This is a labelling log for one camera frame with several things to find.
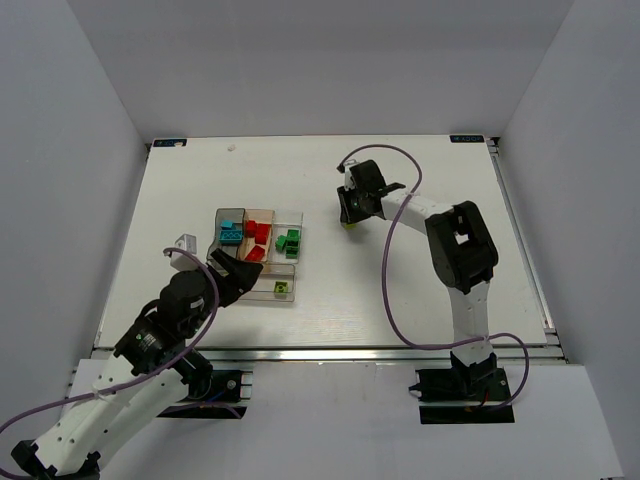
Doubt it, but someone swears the long cyan lego brick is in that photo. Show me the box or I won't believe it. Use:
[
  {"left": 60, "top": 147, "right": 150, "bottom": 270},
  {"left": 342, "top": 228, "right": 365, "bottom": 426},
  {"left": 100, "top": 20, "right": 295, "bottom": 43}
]
[{"left": 218, "top": 229, "right": 244, "bottom": 246}]

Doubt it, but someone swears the blue label right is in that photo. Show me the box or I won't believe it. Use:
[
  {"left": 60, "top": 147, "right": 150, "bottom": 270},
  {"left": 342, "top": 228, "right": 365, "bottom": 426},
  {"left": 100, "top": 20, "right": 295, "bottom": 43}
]
[{"left": 449, "top": 134, "right": 485, "bottom": 144}]

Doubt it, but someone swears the blue label left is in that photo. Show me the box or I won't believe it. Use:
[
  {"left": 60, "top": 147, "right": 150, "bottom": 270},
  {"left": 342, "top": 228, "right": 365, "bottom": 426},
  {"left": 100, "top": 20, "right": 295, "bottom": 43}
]
[{"left": 152, "top": 138, "right": 187, "bottom": 148}]

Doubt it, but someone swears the long green lego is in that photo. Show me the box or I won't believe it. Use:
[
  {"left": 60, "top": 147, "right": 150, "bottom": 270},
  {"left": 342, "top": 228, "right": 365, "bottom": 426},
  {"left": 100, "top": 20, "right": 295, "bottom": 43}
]
[{"left": 284, "top": 240, "right": 300, "bottom": 259}]

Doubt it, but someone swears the small red lego brick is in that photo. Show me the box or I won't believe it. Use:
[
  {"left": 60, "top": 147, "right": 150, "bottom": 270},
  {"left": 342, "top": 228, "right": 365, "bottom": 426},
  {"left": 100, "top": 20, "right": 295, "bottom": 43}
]
[{"left": 244, "top": 220, "right": 257, "bottom": 238}]

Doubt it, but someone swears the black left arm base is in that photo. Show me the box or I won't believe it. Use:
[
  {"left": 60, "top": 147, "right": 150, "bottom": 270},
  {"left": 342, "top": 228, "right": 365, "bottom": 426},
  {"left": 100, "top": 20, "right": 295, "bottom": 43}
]
[{"left": 159, "top": 350, "right": 253, "bottom": 420}]

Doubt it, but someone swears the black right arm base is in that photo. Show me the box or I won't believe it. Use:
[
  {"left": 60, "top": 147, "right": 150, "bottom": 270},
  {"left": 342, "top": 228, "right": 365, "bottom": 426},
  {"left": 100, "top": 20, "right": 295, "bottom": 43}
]
[{"left": 408, "top": 353, "right": 515, "bottom": 425}]

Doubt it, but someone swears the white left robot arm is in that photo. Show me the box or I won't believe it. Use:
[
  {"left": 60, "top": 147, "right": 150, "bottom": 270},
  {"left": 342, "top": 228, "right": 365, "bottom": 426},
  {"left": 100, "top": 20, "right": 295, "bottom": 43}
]
[{"left": 11, "top": 247, "right": 263, "bottom": 479}]

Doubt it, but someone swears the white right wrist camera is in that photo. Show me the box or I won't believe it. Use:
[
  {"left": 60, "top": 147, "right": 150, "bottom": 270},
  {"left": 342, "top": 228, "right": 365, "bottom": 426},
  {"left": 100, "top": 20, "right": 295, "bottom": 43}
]
[{"left": 337, "top": 158, "right": 359, "bottom": 190}]

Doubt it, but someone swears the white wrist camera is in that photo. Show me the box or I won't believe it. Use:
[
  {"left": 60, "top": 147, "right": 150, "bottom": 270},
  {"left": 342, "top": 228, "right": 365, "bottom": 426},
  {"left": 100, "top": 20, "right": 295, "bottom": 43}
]
[
  {"left": 164, "top": 233, "right": 198, "bottom": 272},
  {"left": 337, "top": 158, "right": 359, "bottom": 190}
]

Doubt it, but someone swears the clear long front bin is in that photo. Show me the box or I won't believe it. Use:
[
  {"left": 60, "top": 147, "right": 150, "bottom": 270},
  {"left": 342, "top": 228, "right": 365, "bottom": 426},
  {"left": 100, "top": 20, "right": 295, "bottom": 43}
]
[{"left": 240, "top": 262, "right": 296, "bottom": 302}]

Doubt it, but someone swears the small cyan lego brick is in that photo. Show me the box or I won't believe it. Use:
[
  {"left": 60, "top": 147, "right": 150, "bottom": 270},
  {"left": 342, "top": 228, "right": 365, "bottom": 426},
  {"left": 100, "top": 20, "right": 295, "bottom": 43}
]
[{"left": 220, "top": 220, "right": 237, "bottom": 231}]

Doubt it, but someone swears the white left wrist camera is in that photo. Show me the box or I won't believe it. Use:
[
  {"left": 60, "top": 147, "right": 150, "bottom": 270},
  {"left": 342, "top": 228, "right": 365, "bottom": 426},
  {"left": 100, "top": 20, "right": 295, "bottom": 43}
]
[{"left": 164, "top": 233, "right": 198, "bottom": 272}]

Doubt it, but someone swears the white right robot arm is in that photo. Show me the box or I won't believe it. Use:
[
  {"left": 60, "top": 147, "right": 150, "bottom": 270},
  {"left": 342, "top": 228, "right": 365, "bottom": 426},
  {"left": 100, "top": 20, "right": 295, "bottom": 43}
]
[{"left": 337, "top": 159, "right": 499, "bottom": 375}]

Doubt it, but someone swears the blue label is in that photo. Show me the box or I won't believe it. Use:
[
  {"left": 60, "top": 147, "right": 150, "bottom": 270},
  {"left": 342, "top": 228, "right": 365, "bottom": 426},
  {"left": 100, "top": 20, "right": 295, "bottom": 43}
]
[
  {"left": 152, "top": 138, "right": 187, "bottom": 148},
  {"left": 449, "top": 134, "right": 485, "bottom": 144}
]

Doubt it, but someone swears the small green lego brick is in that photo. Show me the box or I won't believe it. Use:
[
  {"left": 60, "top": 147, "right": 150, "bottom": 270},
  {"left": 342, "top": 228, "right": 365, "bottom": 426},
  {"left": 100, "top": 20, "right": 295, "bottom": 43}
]
[{"left": 286, "top": 229, "right": 300, "bottom": 241}]

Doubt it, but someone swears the smoky grey plastic bin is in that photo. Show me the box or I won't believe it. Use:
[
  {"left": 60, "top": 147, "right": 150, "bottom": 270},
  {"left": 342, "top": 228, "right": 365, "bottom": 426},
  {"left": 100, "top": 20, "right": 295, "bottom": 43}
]
[{"left": 207, "top": 208, "right": 246, "bottom": 261}]

